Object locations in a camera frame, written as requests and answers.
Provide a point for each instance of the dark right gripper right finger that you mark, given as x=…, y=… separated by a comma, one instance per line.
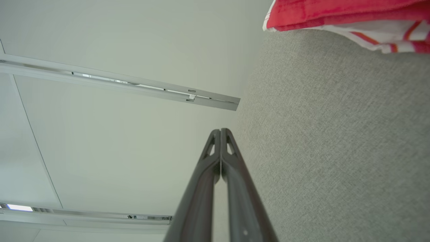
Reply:
x=245, y=215

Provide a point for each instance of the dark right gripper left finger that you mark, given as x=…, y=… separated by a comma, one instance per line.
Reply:
x=198, y=208

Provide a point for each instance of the red t-shirt white sleeves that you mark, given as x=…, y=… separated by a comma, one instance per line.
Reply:
x=336, y=13

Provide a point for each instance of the white ceiling light track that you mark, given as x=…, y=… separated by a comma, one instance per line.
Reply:
x=84, y=216
x=100, y=82

